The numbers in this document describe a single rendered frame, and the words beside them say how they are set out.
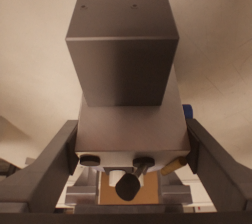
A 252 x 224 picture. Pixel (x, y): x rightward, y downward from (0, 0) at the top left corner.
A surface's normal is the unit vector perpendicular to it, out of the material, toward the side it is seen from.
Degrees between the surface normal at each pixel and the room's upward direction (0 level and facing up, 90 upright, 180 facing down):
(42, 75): 0
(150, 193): 90
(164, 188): 90
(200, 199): 90
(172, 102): 90
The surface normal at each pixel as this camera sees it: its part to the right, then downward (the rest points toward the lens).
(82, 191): -0.01, -0.57
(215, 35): 0.00, 0.82
